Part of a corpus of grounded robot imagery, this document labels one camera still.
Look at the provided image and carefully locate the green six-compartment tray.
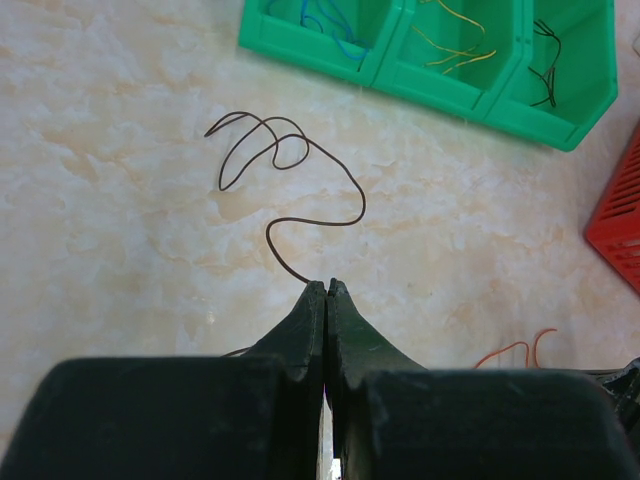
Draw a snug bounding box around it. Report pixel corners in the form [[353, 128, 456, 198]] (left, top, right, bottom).
[[238, 0, 618, 151]]

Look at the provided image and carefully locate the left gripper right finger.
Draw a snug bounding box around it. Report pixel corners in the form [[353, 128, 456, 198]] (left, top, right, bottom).
[[325, 280, 639, 479]]

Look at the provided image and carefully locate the red plastic basket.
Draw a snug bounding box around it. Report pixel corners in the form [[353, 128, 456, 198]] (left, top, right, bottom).
[[584, 125, 639, 293]]

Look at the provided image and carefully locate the black wire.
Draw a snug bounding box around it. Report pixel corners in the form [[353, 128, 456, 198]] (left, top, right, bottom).
[[528, 18, 562, 109]]

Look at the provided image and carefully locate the orange wire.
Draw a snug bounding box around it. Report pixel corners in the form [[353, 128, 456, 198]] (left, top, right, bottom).
[[472, 327, 559, 370]]

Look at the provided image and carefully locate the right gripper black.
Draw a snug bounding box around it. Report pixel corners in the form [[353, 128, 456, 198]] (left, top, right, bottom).
[[587, 358, 639, 440]]

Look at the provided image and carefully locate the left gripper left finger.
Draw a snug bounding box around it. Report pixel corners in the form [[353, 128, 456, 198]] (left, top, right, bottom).
[[1, 282, 326, 479]]

